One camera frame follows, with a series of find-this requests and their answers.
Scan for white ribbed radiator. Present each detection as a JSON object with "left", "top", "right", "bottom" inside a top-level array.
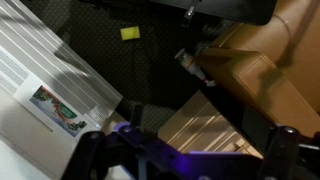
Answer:
[{"left": 0, "top": 0, "right": 124, "bottom": 180}]

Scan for small white red bottle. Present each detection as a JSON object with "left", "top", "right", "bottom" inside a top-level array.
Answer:
[{"left": 174, "top": 47, "right": 218, "bottom": 88}]

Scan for yellow sticky note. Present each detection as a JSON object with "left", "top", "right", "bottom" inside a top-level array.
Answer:
[{"left": 119, "top": 25, "right": 142, "bottom": 42}]

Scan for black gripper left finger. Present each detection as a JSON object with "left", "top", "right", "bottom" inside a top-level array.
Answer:
[{"left": 61, "top": 101, "right": 146, "bottom": 180}]

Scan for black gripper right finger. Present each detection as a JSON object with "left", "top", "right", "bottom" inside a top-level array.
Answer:
[{"left": 241, "top": 109, "right": 305, "bottom": 180}]

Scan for brown wooden nightstand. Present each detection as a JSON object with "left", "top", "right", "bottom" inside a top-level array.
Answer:
[{"left": 157, "top": 0, "right": 320, "bottom": 160}]

